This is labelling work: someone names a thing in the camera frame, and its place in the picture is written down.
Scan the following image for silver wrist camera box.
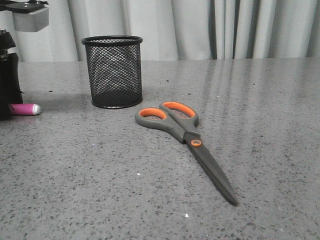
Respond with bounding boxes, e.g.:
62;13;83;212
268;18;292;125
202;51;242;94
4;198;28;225
12;7;49;33

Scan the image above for black mesh pen holder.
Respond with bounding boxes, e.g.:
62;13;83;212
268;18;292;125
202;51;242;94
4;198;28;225
81;35;143;109

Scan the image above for grey curtain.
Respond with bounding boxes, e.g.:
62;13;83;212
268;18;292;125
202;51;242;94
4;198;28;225
0;0;320;62

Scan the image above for grey orange scissors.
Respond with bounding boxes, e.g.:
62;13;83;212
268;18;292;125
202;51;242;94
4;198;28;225
135;101;239;206

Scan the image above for pink marker pen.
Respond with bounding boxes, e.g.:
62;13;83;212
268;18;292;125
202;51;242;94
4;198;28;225
10;103;41;116

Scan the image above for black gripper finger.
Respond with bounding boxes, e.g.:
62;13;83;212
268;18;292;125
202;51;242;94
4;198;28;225
0;29;23;121

